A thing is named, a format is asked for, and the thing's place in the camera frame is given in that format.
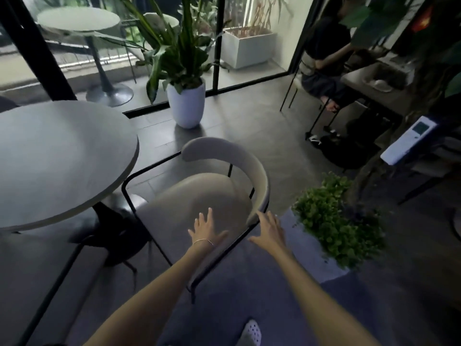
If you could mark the grey side table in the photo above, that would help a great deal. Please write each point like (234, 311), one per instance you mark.
(381, 93)

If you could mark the black glass door frame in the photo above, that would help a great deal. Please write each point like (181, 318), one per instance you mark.
(34, 50)

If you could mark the person's left forearm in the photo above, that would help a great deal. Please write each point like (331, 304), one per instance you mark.
(151, 302)

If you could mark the white rectangular planter with plants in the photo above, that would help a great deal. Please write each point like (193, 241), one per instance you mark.
(248, 46)

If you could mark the outdoor chair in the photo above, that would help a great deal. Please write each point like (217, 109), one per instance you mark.
(151, 25)

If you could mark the tall plant in white pot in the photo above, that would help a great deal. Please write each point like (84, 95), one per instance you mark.
(182, 68)

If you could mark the black bag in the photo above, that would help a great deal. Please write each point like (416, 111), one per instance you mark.
(347, 151)

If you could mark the white remote control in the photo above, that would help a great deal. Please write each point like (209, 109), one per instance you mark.
(408, 140)

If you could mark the person's right thumb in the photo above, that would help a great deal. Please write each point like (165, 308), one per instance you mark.
(255, 241)

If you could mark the beige chair with black frame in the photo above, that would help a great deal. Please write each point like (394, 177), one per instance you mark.
(201, 201)

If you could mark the small leafy plant white planter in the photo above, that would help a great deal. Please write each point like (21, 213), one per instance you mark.
(335, 223)

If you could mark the person's white shoe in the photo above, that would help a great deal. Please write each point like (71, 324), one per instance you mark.
(250, 333)

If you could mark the round grey table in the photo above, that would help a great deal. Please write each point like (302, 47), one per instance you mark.
(57, 158)

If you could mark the person's right forearm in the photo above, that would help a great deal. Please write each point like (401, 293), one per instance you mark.
(317, 302)

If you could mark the person's blue grey clothing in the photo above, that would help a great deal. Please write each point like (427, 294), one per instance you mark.
(230, 291)

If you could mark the person's left hand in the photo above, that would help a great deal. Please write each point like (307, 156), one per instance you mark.
(204, 234)

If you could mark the dark chair with grey seat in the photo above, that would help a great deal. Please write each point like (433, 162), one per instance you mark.
(435, 165)

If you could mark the white bowl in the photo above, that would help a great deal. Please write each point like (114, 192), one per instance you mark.
(379, 85)

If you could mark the black and white sneakers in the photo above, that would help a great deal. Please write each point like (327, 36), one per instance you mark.
(315, 139)

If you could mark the round outdoor table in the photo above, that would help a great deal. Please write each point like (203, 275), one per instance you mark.
(83, 25)

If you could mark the person's right hand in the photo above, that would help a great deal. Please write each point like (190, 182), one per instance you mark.
(271, 237)

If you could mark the person's left thumb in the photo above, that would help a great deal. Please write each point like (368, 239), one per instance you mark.
(220, 236)

